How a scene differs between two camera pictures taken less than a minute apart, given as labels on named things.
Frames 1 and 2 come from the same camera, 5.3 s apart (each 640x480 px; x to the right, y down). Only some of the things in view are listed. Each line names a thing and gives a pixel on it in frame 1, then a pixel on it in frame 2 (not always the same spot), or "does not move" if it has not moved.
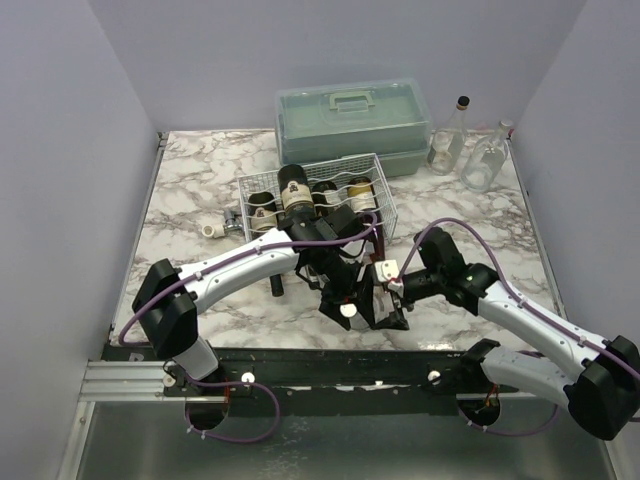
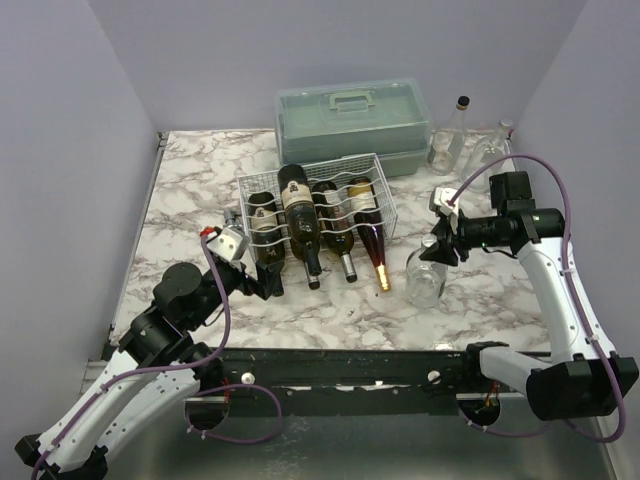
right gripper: x=391 y=304 to x=451 y=238
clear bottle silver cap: x=486 y=158 does not move
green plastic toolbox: x=327 y=120 does not move
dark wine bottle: x=263 y=218 does not move
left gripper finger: x=334 y=310 to x=277 y=285
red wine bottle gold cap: x=362 y=201 does not move
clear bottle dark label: x=373 y=304 to x=424 y=279
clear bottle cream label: x=448 y=141 does not move
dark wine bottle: x=295 y=190 does not move
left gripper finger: x=365 y=303 to x=265 y=280
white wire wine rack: x=354 y=184 does not move
